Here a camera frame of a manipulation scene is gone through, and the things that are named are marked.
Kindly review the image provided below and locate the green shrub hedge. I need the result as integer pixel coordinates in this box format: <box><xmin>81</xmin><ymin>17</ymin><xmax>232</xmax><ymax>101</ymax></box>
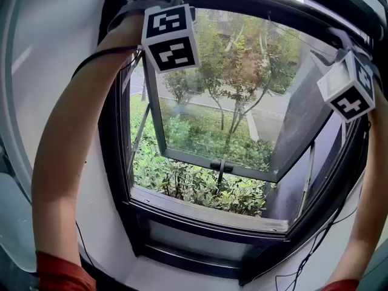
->
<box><xmin>130</xmin><ymin>95</ymin><xmax>275</xmax><ymax>218</ymax></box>

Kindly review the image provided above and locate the open glass window sash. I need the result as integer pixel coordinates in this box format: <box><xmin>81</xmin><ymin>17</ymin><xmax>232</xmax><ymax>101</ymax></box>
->
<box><xmin>142</xmin><ymin>7</ymin><xmax>343</xmax><ymax>183</ymax></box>

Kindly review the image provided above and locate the grey metal window stay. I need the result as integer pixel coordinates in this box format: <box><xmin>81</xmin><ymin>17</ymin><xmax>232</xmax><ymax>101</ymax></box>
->
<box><xmin>130</xmin><ymin>103</ymin><xmax>152</xmax><ymax>163</ymax></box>
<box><xmin>298</xmin><ymin>142</ymin><xmax>316</xmax><ymax>221</ymax></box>

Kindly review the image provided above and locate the person's right forearm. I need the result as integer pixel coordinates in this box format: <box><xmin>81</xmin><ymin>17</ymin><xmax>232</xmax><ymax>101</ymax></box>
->
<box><xmin>326</xmin><ymin>71</ymin><xmax>388</xmax><ymax>284</ymax></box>

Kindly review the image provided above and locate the single-trunk garden tree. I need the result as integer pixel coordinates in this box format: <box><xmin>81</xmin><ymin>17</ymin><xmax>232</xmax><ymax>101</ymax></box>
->
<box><xmin>196</xmin><ymin>19</ymin><xmax>243</xmax><ymax>132</ymax></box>

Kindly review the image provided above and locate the person's left forearm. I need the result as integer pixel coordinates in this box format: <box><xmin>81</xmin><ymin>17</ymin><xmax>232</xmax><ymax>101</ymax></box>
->
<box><xmin>32</xmin><ymin>12</ymin><xmax>146</xmax><ymax>257</ymax></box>

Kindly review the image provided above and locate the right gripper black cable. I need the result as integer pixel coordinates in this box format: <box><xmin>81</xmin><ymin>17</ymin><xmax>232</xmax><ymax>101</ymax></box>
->
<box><xmin>274</xmin><ymin>189</ymin><xmax>364</xmax><ymax>291</ymax></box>

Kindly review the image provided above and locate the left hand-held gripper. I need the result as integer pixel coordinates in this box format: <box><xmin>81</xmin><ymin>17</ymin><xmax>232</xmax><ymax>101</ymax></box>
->
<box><xmin>130</xmin><ymin>0</ymin><xmax>201</xmax><ymax>74</ymax></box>

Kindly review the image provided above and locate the black window handle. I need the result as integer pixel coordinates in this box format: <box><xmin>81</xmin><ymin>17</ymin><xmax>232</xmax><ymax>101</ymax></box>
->
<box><xmin>210</xmin><ymin>159</ymin><xmax>234</xmax><ymax>190</ymax></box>

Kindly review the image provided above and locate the multi-trunk garden tree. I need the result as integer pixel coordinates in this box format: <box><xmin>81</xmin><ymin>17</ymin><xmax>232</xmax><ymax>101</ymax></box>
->
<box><xmin>226</xmin><ymin>32</ymin><xmax>289</xmax><ymax>147</ymax></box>

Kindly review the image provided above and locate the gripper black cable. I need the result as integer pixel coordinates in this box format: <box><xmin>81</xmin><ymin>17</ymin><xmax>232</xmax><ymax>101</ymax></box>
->
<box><xmin>70</xmin><ymin>44</ymin><xmax>145</xmax><ymax>268</ymax></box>
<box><xmin>274</xmin><ymin>189</ymin><xmax>364</xmax><ymax>291</ymax></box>

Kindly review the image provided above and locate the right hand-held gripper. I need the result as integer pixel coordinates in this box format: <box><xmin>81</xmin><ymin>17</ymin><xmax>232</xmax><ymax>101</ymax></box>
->
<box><xmin>316</xmin><ymin>50</ymin><xmax>376</xmax><ymax>123</ymax></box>

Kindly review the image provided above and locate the bushy garden tree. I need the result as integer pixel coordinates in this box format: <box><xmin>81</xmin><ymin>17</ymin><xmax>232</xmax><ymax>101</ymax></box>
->
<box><xmin>163</xmin><ymin>68</ymin><xmax>204</xmax><ymax>105</ymax></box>

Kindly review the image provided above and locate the translucent white plastic chair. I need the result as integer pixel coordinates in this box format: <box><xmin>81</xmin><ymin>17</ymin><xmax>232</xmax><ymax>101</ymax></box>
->
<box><xmin>0</xmin><ymin>171</ymin><xmax>39</xmax><ymax>274</ymax></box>

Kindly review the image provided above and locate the small fixed glass pane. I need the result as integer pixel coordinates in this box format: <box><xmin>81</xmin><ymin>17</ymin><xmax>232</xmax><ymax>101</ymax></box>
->
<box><xmin>145</xmin><ymin>218</ymin><xmax>258</xmax><ymax>263</ymax></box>

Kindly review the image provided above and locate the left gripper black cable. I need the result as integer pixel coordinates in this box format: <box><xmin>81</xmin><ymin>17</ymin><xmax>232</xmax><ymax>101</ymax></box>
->
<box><xmin>70</xmin><ymin>44</ymin><xmax>145</xmax><ymax>268</ymax></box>

